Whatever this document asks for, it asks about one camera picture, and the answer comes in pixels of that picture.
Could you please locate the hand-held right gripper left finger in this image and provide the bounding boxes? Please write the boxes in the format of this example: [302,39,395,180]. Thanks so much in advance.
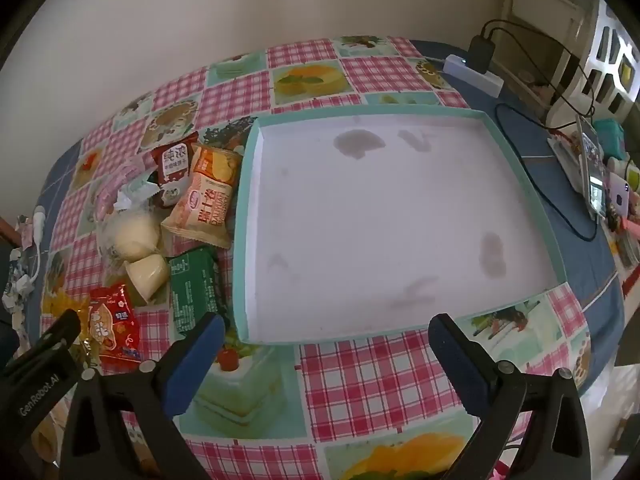
[62,312,227,480]

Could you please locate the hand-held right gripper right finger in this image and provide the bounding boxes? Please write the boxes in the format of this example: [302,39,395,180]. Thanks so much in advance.
[427,312,593,480]

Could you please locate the green snack packet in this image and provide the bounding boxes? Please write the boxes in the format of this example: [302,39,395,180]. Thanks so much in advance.
[167,245,231,336]

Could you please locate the small pale pudding cup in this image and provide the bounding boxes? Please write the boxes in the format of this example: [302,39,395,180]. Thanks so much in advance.
[125,254,171,306]

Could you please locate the orange swiss roll packet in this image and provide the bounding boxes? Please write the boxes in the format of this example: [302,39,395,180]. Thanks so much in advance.
[160,142,244,251]

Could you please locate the teal cardboard tray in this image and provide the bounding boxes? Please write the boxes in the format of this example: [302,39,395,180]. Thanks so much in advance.
[232,109,568,346]

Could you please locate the red and white snack packet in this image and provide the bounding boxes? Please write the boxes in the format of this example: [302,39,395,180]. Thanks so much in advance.
[82,282,143,373]

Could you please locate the pink checkered tablecloth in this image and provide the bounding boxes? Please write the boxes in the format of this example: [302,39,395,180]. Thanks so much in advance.
[30,35,593,480]

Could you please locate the crumpled blue and white paper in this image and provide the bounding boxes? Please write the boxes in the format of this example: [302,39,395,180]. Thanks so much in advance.
[2,247,36,311]

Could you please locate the large pale pudding cup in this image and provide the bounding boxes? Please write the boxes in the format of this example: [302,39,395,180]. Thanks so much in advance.
[97,207,163,263]

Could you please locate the white and green candy wrapper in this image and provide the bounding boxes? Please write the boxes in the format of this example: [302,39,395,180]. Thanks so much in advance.
[114,172,161,211]

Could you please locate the dark red snack packet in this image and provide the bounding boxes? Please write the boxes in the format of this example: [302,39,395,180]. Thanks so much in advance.
[150,132,201,209]

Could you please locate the pale pink snack packet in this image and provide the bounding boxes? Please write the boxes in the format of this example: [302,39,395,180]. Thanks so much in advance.
[95,157,151,221]

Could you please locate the purple phone case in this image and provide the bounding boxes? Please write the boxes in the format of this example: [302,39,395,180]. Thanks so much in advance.
[605,172,635,221]

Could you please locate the smartphone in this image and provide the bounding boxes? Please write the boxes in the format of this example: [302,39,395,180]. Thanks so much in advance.
[575,115,608,221]

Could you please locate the white phone stand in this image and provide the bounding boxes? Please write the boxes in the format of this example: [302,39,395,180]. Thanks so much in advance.
[547,132,588,191]

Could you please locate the white jar with green label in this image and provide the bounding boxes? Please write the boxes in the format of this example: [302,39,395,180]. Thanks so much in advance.
[617,160,640,193]

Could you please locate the teal pouch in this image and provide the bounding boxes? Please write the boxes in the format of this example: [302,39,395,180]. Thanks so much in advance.
[592,119,626,161]

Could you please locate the white power strip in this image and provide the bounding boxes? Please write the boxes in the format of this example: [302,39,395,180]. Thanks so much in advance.
[442,54,506,98]

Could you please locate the black charger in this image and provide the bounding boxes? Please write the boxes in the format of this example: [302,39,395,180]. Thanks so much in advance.
[467,35,497,75]

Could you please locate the white cutout chair back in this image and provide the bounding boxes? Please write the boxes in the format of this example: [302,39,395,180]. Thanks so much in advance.
[545,0,640,131]

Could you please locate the cream wooden cabinet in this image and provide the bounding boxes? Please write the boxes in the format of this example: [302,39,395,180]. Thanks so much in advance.
[502,0,601,106]

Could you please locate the white adapter cable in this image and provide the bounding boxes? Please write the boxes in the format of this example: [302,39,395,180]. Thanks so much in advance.
[27,205,47,281]

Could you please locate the black charging cable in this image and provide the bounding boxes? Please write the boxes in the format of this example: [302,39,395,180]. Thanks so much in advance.
[495,102,600,242]
[481,20,597,117]

